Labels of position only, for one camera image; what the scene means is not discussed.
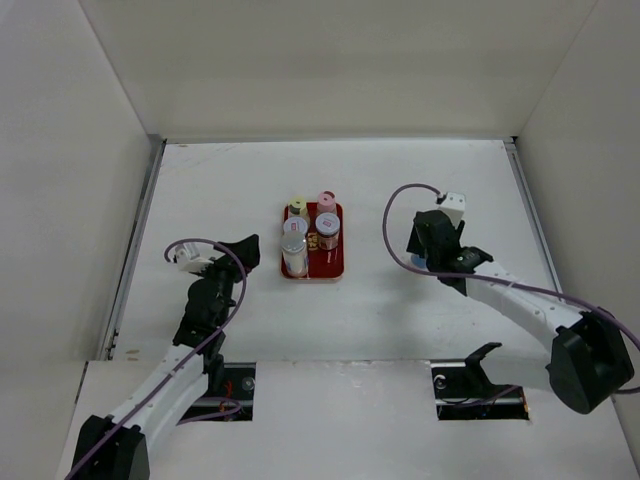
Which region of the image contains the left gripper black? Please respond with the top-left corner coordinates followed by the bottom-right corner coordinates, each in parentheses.
top-left (190, 235), bottom-right (259, 327)

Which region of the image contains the tall jar silver lid blue label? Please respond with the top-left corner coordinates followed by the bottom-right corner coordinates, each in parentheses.
top-left (280, 231), bottom-right (308, 277)

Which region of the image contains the jar white lid red logo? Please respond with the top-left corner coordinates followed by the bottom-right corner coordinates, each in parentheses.
top-left (283, 216), bottom-right (309, 236)

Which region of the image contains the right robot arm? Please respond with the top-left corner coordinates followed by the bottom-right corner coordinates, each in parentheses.
top-left (407, 210), bottom-right (635, 414)

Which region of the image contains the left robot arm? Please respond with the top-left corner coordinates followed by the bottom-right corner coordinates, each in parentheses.
top-left (67, 234), bottom-right (261, 479)

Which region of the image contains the yellow-green cap spice bottle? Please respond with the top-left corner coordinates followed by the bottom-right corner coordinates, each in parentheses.
top-left (287, 195), bottom-right (310, 223)

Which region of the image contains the red tray gold emblem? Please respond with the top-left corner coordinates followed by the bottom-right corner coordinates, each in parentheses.
top-left (280, 203), bottom-right (345, 281)

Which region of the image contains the pink cap spice bottle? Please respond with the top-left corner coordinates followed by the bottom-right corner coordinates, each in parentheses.
top-left (316, 190), bottom-right (337, 215)

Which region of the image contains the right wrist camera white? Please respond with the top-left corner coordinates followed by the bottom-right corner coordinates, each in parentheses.
top-left (437, 192), bottom-right (466, 228)

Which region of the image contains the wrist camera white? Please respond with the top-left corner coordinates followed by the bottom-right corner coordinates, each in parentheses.
top-left (437, 192), bottom-right (466, 228)
top-left (174, 242), bottom-right (212, 274)

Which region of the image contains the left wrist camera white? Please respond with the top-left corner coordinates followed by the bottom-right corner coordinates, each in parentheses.
top-left (174, 242), bottom-right (212, 274)

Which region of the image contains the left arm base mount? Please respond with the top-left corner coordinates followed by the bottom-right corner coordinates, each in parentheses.
top-left (181, 363), bottom-right (257, 423)

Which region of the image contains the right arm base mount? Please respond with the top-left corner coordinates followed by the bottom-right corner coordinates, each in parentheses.
top-left (430, 342), bottom-right (529, 421)

